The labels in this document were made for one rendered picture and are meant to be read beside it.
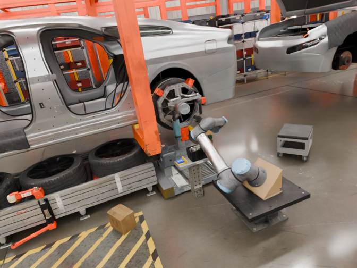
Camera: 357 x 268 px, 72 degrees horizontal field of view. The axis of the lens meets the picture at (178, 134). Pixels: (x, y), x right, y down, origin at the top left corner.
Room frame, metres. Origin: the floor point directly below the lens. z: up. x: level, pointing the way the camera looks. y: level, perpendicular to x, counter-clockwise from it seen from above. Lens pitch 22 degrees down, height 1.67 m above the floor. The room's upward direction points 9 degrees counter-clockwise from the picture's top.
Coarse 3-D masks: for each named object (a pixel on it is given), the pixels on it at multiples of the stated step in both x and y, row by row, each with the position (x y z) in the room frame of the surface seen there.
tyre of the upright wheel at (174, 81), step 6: (168, 78) 3.16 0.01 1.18; (174, 78) 3.08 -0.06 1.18; (156, 84) 3.14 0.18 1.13; (162, 84) 3.00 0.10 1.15; (168, 84) 3.00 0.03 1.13; (174, 84) 3.02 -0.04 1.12; (162, 90) 2.97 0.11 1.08; (156, 96) 2.94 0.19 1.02; (156, 102) 2.94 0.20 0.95; (156, 108) 2.93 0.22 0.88; (156, 114) 2.93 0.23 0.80; (156, 120) 2.93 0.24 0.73; (162, 126) 2.95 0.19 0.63; (168, 126) 2.97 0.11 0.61; (186, 126) 3.05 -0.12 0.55
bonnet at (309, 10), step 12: (276, 0) 5.71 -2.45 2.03; (288, 0) 5.51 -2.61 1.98; (300, 0) 5.27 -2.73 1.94; (312, 0) 5.04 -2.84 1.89; (324, 0) 4.83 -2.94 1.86; (336, 0) 4.63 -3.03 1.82; (348, 0) 4.43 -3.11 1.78; (288, 12) 5.65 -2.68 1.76; (300, 12) 5.39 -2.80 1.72; (312, 12) 5.14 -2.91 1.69
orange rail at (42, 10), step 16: (0, 0) 7.76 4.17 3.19; (16, 0) 7.87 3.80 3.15; (32, 0) 7.99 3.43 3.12; (48, 0) 8.10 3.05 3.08; (64, 0) 8.23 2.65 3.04; (80, 0) 8.37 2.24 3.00; (96, 0) 10.23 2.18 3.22; (144, 0) 11.20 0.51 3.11; (176, 0) 11.77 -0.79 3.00; (0, 16) 9.68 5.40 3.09; (16, 16) 9.82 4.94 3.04
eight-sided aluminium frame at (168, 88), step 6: (180, 84) 2.96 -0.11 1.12; (186, 84) 2.98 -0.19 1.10; (168, 90) 2.90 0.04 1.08; (162, 96) 2.88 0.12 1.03; (198, 108) 3.02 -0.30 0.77; (162, 114) 2.87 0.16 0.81; (192, 114) 3.05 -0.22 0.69; (162, 120) 2.86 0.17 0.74; (192, 120) 2.99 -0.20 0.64; (180, 126) 2.93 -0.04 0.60
